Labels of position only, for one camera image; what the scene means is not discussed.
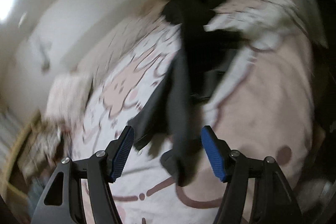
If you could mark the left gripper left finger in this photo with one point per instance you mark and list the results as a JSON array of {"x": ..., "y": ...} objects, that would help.
[{"x": 62, "y": 199}]

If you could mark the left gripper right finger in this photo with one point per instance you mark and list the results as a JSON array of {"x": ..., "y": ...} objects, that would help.
[{"x": 273, "y": 198}]

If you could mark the dark grey garment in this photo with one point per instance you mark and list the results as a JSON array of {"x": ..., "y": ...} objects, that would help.
[{"x": 190, "y": 80}]

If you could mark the pink cartoon bear bedsheet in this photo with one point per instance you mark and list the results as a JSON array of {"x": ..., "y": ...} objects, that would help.
[{"x": 262, "y": 108}]

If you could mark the fluffy white pillow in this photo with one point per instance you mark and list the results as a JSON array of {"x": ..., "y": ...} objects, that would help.
[{"x": 68, "y": 98}]

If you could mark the beige textured blanket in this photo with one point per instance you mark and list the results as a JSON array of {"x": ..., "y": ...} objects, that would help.
[{"x": 121, "y": 39}]

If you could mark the white fluffy garment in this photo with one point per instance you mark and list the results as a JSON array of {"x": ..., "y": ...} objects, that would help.
[{"x": 263, "y": 24}]

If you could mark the wooden wardrobe frame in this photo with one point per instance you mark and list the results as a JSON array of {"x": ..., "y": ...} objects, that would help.
[{"x": 13, "y": 186}]

